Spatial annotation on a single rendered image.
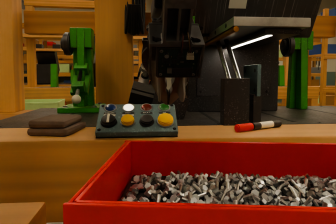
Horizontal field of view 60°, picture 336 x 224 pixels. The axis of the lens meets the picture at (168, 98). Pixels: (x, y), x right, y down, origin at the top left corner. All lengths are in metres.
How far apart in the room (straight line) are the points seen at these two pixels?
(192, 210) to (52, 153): 0.38
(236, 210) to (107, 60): 0.97
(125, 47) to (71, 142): 0.65
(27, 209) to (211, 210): 0.26
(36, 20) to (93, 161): 0.86
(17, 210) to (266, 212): 0.30
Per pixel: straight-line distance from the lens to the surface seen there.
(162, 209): 0.22
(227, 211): 0.22
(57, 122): 0.58
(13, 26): 1.24
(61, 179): 0.57
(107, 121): 0.53
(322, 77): 5.78
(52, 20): 1.28
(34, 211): 0.40
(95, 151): 0.54
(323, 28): 1.45
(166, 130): 0.53
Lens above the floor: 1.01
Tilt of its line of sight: 4 degrees down
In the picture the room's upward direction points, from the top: straight up
